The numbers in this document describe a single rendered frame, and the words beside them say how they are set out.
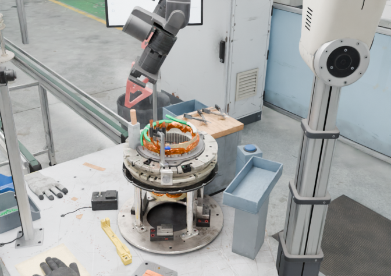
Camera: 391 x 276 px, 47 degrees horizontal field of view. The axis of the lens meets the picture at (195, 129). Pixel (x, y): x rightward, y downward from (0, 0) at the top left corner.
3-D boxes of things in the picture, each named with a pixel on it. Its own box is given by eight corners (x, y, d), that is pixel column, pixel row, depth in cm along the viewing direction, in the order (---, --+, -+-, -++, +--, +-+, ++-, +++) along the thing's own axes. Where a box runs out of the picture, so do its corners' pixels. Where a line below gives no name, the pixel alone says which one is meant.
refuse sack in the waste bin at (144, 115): (109, 139, 339) (106, 96, 323) (152, 126, 361) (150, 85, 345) (136, 161, 312) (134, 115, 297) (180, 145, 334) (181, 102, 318)
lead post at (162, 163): (163, 169, 138) (163, 135, 133) (159, 165, 140) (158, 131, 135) (168, 167, 139) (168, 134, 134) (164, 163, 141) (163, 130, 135)
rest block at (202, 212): (196, 218, 160) (196, 206, 158) (197, 208, 165) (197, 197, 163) (208, 219, 160) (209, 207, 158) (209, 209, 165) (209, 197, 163)
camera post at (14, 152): (35, 234, 156) (7, 81, 131) (34, 240, 154) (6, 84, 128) (25, 236, 156) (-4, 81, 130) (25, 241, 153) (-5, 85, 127)
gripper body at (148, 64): (130, 74, 108) (144, 48, 105) (134, 60, 117) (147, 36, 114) (153, 87, 110) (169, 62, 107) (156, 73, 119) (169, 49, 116)
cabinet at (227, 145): (175, 177, 191) (175, 122, 179) (209, 165, 201) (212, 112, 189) (202, 200, 177) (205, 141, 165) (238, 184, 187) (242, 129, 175)
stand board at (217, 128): (174, 122, 179) (174, 117, 178) (212, 111, 190) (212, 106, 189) (205, 142, 165) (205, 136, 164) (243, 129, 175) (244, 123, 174)
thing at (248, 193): (249, 276, 141) (257, 202, 128) (218, 264, 146) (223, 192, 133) (274, 231, 161) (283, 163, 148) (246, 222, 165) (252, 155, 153)
